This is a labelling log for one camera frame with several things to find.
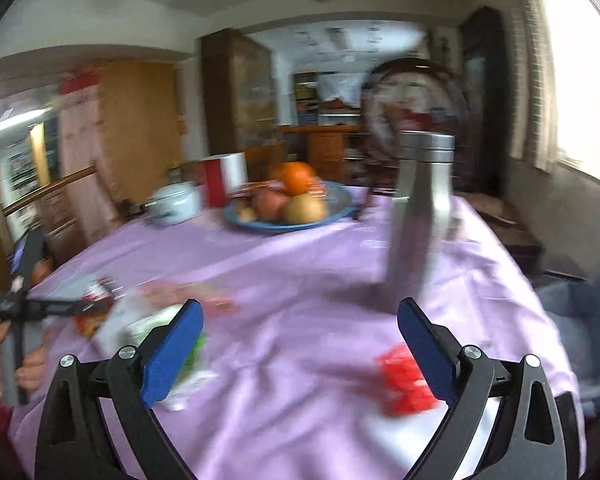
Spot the white ceramic lidded jar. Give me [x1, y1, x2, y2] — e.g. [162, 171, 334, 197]
[146, 182, 203, 226]

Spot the dark tall cabinet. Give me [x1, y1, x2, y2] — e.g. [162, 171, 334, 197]
[457, 6, 511, 196]

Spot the blue fruit plate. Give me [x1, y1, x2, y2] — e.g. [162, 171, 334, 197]
[223, 181, 355, 233]

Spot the wooden side table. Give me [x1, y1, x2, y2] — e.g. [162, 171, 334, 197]
[472, 195, 546, 271]

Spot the steel water bottle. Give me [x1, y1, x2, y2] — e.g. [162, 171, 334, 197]
[382, 130, 456, 316]

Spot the carved wooden chair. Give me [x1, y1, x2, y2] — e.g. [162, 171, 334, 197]
[277, 125, 366, 176]

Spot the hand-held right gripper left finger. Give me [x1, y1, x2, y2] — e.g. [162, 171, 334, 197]
[35, 299, 205, 480]

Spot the person's left hand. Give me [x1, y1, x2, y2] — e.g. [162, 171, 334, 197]
[0, 321, 51, 401]

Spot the purple tablecloth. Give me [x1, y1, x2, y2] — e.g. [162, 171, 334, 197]
[7, 185, 581, 480]

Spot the white hanging cloth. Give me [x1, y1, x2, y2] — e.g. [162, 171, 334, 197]
[316, 72, 368, 101]

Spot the red ribbon bow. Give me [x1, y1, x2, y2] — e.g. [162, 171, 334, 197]
[376, 344, 438, 417]

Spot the green wet wipes packet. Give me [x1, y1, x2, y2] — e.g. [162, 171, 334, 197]
[96, 292, 220, 413]

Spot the beige window curtain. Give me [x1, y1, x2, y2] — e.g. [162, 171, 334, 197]
[510, 0, 561, 173]

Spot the pink floral curtain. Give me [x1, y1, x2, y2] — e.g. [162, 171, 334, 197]
[57, 67, 121, 256]

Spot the round decorative screen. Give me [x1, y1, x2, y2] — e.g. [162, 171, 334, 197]
[362, 57, 468, 196]

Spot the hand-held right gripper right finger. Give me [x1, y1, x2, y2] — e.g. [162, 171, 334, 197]
[397, 297, 568, 480]

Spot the red snack packet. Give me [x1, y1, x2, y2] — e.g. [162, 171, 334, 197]
[75, 277, 121, 336]

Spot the red and white box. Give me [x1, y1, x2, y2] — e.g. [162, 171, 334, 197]
[198, 151, 248, 207]

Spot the clear plastic wrapper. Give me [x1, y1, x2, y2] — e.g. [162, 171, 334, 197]
[135, 280, 241, 316]

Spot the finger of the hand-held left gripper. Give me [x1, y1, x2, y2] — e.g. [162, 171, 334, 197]
[11, 231, 47, 290]
[34, 294, 119, 321]

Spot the light wooden wardrobe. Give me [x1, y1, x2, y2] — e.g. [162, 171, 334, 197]
[97, 60, 191, 201]

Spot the orange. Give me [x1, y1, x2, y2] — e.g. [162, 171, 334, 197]
[279, 161, 317, 197]

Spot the brown display cabinet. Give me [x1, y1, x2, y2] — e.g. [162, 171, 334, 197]
[201, 28, 281, 161]

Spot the blue cushioned chair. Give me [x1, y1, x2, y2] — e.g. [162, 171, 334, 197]
[535, 260, 600, 411]

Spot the red apple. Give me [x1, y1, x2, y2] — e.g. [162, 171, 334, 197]
[252, 189, 290, 222]

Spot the wooden armchair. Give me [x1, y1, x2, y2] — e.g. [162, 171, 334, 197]
[2, 165, 106, 266]

